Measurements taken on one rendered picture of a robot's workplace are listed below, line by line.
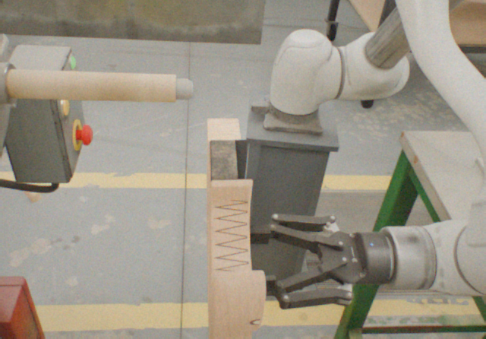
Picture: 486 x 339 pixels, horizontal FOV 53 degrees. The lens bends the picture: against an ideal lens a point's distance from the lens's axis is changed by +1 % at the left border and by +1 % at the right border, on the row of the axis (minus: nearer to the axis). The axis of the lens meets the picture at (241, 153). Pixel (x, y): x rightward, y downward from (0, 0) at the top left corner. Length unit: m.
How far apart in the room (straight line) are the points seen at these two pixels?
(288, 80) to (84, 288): 1.09
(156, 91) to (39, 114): 0.34
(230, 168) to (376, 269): 0.29
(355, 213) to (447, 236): 1.55
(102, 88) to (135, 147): 1.94
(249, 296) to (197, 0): 0.24
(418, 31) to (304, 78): 0.59
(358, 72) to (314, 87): 0.13
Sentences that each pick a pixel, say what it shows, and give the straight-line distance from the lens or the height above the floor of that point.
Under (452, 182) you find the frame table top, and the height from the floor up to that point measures 0.93.
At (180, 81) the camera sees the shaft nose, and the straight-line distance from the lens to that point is 0.56.
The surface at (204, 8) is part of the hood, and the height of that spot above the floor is 1.41.
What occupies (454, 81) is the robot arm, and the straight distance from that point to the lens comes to 0.74.
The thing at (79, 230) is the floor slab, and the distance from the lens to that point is 2.13.
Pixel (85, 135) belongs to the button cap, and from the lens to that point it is 0.95.
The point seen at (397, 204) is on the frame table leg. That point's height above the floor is 0.76.
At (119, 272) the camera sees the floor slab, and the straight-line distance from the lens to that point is 1.96.
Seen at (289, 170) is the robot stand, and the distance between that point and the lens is 1.50.
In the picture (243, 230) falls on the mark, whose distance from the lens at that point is 0.55.
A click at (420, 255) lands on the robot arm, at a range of 0.72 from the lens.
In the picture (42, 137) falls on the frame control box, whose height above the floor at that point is 1.03.
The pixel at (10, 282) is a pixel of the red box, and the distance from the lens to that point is 1.22.
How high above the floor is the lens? 1.55
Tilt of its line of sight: 39 degrees down
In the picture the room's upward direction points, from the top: 6 degrees clockwise
